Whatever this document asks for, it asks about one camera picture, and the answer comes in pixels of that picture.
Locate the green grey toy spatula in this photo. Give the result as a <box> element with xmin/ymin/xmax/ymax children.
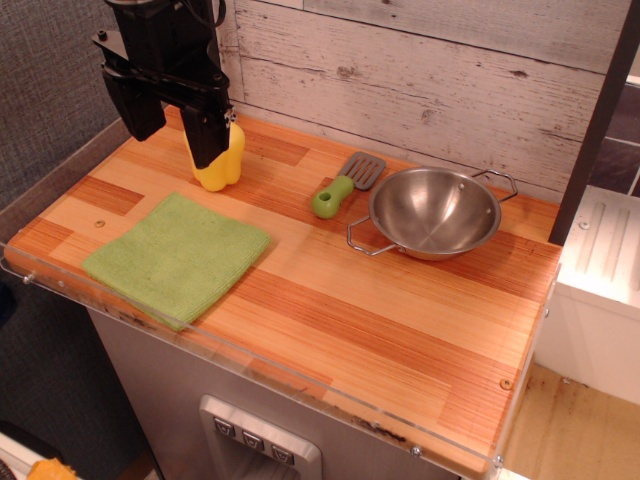
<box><xmin>311</xmin><ymin>151</ymin><xmax>386</xmax><ymax>219</ymax></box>

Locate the stainless steel wok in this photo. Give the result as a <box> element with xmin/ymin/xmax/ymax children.
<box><xmin>346</xmin><ymin>167</ymin><xmax>519</xmax><ymax>261</ymax></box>

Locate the clear acrylic edge guard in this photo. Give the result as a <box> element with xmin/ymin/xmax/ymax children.
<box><xmin>6</xmin><ymin>233</ymin><xmax>560</xmax><ymax>479</ymax></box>

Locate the white toy sink unit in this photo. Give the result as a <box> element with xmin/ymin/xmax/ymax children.
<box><xmin>535</xmin><ymin>187</ymin><xmax>639</xmax><ymax>403</ymax></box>

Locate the silver dispenser panel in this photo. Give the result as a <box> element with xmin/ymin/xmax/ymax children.
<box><xmin>199</xmin><ymin>395</ymin><xmax>323</xmax><ymax>480</ymax></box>

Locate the green cloth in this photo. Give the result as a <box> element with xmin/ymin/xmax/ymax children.
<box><xmin>82</xmin><ymin>193</ymin><xmax>270</xmax><ymax>332</ymax></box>

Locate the yellow toy bell pepper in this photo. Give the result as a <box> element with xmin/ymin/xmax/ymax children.
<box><xmin>183</xmin><ymin>122</ymin><xmax>246</xmax><ymax>192</ymax></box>

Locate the dark right post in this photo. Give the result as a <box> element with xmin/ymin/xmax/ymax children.
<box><xmin>548</xmin><ymin>0</ymin><xmax>639</xmax><ymax>246</ymax></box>

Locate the yellow object at corner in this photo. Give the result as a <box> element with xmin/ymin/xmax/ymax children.
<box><xmin>26</xmin><ymin>458</ymin><xmax>78</xmax><ymax>480</ymax></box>

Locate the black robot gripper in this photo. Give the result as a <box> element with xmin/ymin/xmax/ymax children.
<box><xmin>93</xmin><ymin>1</ymin><xmax>231</xmax><ymax>170</ymax></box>

